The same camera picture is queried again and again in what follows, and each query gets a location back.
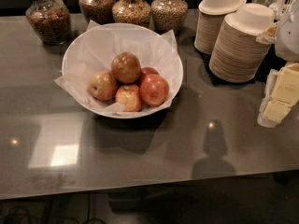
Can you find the dark red top apple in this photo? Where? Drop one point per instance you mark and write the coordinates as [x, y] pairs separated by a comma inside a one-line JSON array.
[[126, 68]]

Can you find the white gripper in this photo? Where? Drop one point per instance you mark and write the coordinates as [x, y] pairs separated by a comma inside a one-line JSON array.
[[289, 36]]

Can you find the yellow-red front apple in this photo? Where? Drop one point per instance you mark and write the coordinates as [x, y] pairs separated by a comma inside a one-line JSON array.
[[128, 95]]

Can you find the white paper liner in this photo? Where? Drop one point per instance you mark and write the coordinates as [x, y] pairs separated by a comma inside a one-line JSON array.
[[102, 44]]

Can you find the front stack of paper bowls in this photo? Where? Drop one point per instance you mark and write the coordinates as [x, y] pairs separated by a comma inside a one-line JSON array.
[[237, 55]]

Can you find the yellow-red apple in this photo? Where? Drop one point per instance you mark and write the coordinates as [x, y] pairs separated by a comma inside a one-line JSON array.
[[128, 95], [103, 86]]

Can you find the white bowl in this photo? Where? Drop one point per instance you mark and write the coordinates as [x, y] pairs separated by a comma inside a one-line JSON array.
[[81, 54]]

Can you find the red right apple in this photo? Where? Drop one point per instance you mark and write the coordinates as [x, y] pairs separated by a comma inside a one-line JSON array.
[[154, 90]]

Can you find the glass cereal jar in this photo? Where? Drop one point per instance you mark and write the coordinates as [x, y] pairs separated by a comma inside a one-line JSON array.
[[99, 11], [136, 12], [169, 15], [50, 19]]

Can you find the stack of paper bowls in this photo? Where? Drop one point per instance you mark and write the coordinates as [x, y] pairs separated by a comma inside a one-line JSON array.
[[237, 55], [211, 16]]

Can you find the rear stack of paper bowls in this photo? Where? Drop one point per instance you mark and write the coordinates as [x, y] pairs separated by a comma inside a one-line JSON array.
[[211, 16]]

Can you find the left glass cereal jar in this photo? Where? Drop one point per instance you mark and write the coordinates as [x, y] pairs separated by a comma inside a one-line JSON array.
[[50, 19]]

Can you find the red back apple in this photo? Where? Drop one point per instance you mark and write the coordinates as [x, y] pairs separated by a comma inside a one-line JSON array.
[[147, 71]]

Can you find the yellow-red left apple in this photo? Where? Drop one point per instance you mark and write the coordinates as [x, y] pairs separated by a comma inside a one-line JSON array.
[[103, 86]]

